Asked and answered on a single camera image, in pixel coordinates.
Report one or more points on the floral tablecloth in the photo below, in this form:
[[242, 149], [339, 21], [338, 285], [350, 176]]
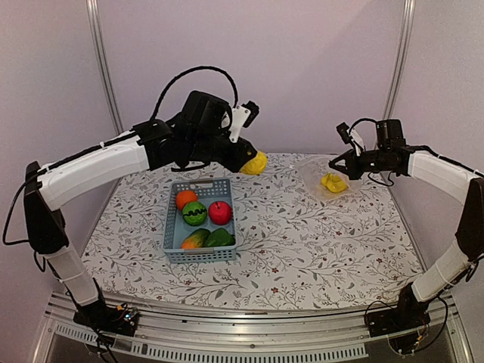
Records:
[[294, 251]]

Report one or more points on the green toy watermelon ball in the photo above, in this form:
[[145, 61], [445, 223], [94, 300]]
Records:
[[194, 213]]

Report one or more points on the green toy bell pepper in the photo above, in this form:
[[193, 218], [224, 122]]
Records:
[[219, 238]]

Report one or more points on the right aluminium corner post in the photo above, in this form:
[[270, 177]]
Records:
[[402, 50]]

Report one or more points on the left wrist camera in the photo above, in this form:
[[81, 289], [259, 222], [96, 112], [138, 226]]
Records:
[[242, 117]]

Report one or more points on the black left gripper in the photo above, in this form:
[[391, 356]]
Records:
[[238, 159]]

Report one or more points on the left aluminium corner post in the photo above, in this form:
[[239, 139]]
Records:
[[94, 19]]

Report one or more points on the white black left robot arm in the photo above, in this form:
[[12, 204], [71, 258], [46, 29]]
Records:
[[205, 131]]

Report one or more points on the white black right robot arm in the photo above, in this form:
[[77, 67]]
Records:
[[461, 228]]

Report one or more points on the aluminium front rail frame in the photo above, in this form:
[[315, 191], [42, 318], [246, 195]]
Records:
[[172, 332]]

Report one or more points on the yellow toy banana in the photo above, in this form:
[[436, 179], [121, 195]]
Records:
[[333, 183]]

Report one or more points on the aluminium corner post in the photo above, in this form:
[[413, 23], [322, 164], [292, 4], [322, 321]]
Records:
[[402, 50], [94, 19]]

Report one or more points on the light blue perforated basket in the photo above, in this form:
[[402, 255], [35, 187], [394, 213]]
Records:
[[177, 230]]

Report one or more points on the clear zip top bag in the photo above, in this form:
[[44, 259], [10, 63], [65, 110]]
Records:
[[311, 171]]

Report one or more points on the orange green toy mango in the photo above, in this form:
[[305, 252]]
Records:
[[196, 239]]

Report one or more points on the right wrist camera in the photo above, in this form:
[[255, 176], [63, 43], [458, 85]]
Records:
[[343, 132]]

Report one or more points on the red toy apple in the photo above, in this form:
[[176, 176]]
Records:
[[220, 213]]

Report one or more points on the orange toy orange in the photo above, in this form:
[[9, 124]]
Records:
[[184, 197]]

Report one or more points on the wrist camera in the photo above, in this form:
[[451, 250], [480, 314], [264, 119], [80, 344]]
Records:
[[242, 117], [343, 132]]

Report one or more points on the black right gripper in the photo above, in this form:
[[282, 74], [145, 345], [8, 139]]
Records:
[[352, 169]]

